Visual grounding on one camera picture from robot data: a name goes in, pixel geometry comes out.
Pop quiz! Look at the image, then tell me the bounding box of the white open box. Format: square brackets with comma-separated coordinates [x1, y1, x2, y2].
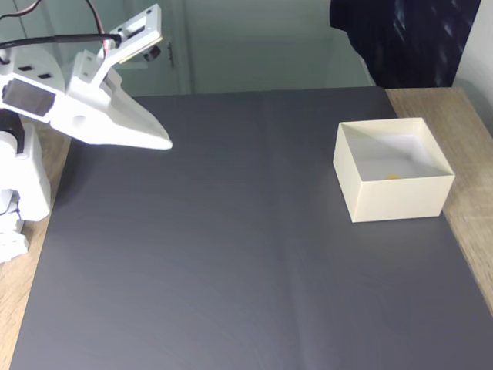
[333, 117, 456, 224]

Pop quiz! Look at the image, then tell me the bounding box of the black table mat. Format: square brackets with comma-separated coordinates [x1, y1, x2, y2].
[9, 86, 493, 370]

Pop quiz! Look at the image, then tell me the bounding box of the dark hanging cloth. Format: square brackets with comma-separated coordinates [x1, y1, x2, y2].
[330, 0, 482, 89]

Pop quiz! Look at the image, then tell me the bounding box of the white gripper camera mount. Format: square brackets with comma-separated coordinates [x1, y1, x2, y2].
[69, 3, 163, 96]

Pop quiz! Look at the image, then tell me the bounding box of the red white black servo wire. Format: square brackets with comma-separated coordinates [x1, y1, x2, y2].
[0, 0, 109, 61]

